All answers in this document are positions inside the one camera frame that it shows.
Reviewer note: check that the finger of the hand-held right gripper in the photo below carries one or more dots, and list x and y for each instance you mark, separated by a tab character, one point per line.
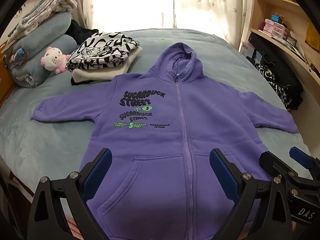
272	161
300	156

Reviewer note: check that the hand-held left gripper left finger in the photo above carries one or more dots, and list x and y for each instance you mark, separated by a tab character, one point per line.
100	170

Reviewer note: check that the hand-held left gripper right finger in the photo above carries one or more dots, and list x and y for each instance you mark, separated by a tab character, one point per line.
222	172

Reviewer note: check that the purple zip hoodie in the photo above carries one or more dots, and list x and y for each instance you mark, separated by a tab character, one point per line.
160	140

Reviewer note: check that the grey-blue bed blanket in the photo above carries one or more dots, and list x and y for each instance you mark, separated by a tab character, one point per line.
62	142

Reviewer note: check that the black and white zebra clothing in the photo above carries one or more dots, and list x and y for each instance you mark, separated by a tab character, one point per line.
277	85

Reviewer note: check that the wooden shelf unit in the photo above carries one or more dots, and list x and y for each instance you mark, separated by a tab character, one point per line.
297	60

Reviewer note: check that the cream fleece folded garment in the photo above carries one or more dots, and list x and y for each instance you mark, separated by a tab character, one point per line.
105	73

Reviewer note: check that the white papers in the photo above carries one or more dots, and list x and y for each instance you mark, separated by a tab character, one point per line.
297	51

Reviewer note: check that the long black bag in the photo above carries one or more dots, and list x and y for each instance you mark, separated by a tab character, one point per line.
262	47

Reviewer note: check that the white cardboard box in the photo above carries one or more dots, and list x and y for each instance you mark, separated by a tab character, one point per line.
246	50

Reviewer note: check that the small colourful box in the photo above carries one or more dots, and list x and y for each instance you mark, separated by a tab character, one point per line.
291	40

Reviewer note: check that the black and white printed garment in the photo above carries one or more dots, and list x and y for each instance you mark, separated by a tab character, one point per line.
100	52

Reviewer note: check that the yellow packet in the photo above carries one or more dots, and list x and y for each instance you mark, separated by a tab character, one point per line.
312	37

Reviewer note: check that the pink and white plush toy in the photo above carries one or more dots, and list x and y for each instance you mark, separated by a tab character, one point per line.
52	57

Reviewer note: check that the grey-blue quilt with cartoon print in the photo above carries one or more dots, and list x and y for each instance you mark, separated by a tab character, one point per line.
32	67

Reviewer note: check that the orange wooden nightstand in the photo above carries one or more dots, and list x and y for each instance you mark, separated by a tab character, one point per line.
5	85

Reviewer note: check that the stack of pink boxes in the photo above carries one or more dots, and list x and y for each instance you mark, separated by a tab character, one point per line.
275	30

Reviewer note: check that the small blue box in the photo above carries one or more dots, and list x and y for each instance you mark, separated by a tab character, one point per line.
277	18

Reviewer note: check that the black crumpled garment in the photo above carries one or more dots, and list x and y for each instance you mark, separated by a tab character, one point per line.
80	31

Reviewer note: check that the grey-blue pillows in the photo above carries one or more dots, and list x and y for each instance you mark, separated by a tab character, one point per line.
50	23

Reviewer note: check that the sheer patterned curtain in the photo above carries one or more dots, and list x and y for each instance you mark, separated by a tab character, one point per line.
225	5

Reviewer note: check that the pale patterned folded blanket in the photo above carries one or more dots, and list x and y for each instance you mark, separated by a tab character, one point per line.
45	7

